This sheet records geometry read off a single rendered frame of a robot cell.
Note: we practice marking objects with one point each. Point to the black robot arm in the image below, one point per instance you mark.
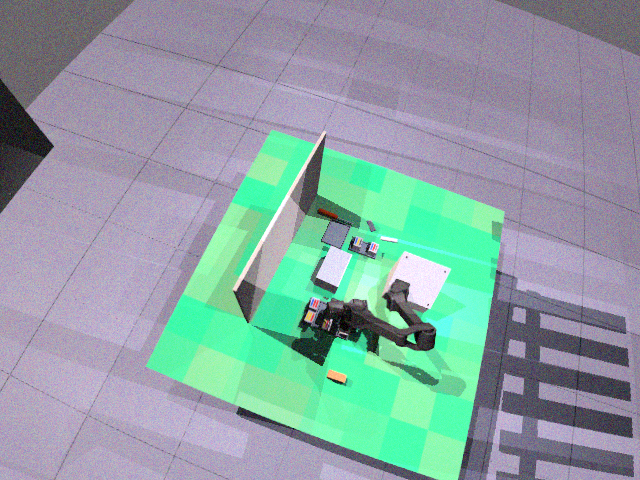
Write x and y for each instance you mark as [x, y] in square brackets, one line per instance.
[356, 314]

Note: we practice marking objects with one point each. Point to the dark grey flat panel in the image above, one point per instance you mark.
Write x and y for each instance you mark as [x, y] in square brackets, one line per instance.
[278, 236]

